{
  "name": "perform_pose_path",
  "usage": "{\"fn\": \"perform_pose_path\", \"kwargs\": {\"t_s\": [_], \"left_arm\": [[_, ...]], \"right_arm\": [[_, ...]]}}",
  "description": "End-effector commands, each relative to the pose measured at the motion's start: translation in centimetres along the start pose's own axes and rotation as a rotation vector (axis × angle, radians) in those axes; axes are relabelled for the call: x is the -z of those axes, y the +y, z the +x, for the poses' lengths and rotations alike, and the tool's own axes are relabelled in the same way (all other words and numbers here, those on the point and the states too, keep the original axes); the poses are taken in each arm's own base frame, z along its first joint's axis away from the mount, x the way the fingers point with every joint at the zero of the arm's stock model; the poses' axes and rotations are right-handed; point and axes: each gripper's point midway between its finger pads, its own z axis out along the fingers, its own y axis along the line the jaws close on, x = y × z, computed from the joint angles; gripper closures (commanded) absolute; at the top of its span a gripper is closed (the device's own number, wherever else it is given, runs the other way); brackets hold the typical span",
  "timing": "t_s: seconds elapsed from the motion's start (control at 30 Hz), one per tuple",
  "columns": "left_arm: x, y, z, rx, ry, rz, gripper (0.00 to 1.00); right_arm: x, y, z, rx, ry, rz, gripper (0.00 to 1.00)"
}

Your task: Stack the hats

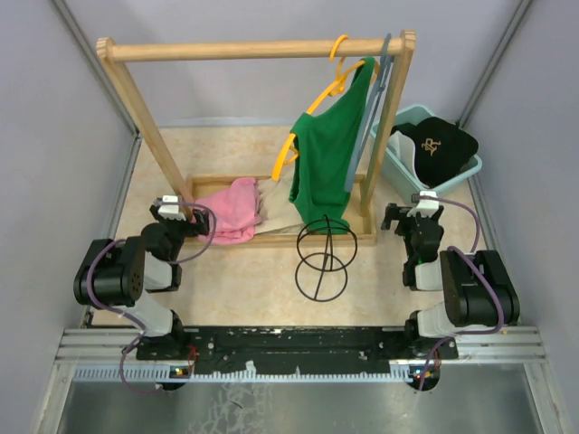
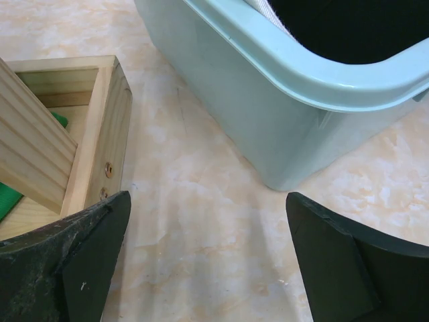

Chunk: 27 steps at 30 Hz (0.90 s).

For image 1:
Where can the light blue plastic bin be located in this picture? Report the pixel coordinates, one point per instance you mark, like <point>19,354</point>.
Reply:
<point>394,172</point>

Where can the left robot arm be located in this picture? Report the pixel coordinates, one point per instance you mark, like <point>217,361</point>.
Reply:
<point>121,276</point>

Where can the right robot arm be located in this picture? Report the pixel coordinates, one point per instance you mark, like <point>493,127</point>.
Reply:
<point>478,295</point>

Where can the grey-blue clothes hanger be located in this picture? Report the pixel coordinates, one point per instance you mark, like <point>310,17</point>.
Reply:
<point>369,114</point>

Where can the green tank top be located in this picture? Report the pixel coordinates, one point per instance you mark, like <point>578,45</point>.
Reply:
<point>325,141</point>

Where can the black cap in bin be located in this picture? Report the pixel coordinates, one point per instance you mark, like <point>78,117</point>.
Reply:
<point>404,128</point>

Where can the black cap gold logo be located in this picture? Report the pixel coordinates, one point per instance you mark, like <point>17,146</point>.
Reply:
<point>442,149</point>

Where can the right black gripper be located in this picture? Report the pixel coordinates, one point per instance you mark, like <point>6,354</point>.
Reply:
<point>401,213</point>

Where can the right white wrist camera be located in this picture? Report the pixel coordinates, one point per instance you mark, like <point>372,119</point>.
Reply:
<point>426,203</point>

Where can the pink folded cloth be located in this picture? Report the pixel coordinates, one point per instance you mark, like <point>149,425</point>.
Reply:
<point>236,211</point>

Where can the white cap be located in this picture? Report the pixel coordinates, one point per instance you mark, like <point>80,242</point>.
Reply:
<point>405,151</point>

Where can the yellow clothes hanger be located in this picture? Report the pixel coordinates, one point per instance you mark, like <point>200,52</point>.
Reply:
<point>289,153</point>

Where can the beige folded cloth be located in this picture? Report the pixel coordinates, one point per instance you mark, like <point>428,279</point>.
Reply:
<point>278,214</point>

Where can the black wire hat stand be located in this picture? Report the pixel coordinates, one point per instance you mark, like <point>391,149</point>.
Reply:
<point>326,261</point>

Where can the wooden clothes rack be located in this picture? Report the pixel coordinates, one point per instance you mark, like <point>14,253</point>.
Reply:
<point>114,59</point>

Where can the aluminium rail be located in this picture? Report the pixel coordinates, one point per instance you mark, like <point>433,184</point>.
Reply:
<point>96,354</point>

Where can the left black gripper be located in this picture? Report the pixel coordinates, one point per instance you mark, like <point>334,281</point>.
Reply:
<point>194,229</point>

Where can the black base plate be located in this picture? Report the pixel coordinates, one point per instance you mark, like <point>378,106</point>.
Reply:
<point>285,350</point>

